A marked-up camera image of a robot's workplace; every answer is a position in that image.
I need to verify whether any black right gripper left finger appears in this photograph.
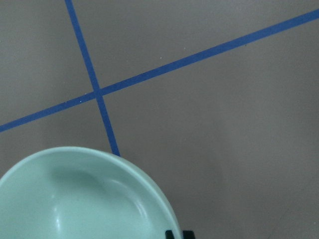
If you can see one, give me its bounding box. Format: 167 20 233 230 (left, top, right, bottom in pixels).
165 230 174 239

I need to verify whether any green bowl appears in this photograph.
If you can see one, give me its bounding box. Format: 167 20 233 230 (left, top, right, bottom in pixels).
0 147 182 239

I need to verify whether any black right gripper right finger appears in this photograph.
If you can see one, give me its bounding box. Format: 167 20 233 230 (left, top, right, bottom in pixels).
182 230 195 239

